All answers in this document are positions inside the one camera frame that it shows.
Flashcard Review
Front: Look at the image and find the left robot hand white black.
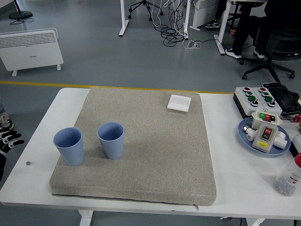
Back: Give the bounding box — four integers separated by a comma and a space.
0, 127, 25, 182

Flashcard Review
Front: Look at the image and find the blue ribbed plastic cup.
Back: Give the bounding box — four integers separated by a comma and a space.
53, 127, 84, 167
97, 121, 125, 160

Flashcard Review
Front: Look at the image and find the standing person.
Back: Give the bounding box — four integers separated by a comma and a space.
0, 98, 14, 131

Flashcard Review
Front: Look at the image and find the large white panel heater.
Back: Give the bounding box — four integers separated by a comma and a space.
0, 28, 64, 77

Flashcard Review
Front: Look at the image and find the white table leg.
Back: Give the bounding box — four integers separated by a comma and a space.
246, 218, 266, 226
79, 210, 94, 226

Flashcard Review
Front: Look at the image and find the black round stand base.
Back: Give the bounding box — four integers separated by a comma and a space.
8, 0, 33, 20

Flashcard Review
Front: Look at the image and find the grey-brown cushion mat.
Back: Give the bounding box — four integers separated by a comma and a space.
49, 87, 217, 207

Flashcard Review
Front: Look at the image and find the white desk leg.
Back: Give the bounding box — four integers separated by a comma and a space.
214, 0, 232, 56
182, 0, 191, 40
118, 0, 129, 37

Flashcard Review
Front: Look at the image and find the black chair star base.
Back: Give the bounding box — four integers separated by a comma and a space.
128, 0, 164, 22

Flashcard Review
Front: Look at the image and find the white heater under desk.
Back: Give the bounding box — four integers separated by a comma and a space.
189, 0, 221, 31

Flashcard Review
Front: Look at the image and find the blue round plate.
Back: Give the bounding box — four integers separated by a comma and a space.
238, 117, 292, 156

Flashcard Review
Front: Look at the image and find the person with black-white sneaker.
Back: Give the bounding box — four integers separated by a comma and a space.
205, 0, 227, 29

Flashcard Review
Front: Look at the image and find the grey three-button control box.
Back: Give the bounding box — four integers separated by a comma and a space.
233, 86, 266, 119
251, 87, 283, 116

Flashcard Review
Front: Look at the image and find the white pipe fitting metal end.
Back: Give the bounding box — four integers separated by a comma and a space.
243, 126, 256, 142

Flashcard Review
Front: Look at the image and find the seated person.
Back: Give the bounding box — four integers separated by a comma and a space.
225, 0, 301, 59

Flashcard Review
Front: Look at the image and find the white pipe tee fitting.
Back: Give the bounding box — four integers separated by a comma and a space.
272, 130, 288, 149

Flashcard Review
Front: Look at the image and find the clear screw bottle red cap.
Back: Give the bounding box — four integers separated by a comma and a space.
273, 152, 301, 197

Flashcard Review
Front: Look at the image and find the black office chair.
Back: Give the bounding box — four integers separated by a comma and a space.
239, 16, 301, 82

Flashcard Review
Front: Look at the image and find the white box black edge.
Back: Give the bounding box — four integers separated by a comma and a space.
290, 134, 301, 158

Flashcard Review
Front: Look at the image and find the white wall switch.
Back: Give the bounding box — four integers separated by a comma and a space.
167, 94, 191, 113

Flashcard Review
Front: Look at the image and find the black floor cable bundle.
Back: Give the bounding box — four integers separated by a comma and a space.
154, 0, 219, 47

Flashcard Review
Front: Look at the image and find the white floor cable with plug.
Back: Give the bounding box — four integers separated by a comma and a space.
182, 39, 202, 50

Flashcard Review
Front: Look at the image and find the beige green-red button switch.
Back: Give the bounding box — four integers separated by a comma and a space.
250, 110, 283, 129

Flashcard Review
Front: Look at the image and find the grey red-black push switch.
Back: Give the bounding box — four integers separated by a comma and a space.
252, 122, 279, 153

